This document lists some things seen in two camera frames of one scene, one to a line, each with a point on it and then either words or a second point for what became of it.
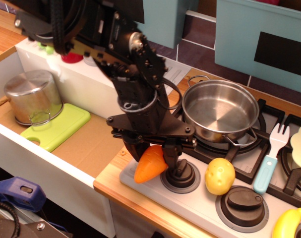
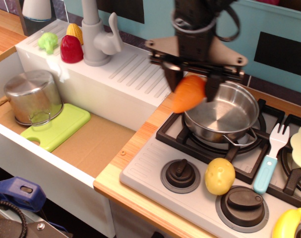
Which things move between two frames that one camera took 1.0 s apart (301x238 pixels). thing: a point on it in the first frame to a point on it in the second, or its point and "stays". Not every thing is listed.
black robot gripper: [147, 117] to [196, 48]
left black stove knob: [186, 179] stays
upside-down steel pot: [34, 96] stays
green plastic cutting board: [51, 135] stays
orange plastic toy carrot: [151, 162] to [190, 91]
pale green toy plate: [300, 146] stays
